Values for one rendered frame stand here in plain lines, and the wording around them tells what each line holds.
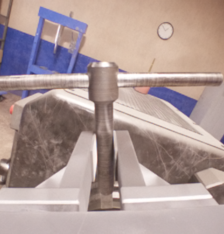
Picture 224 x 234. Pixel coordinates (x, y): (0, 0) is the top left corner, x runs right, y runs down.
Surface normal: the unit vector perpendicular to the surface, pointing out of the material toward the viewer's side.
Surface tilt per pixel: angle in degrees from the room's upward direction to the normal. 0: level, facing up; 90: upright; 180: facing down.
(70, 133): 90
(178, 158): 90
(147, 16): 90
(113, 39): 90
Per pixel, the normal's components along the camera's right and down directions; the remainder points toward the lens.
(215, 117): -0.02, 0.31
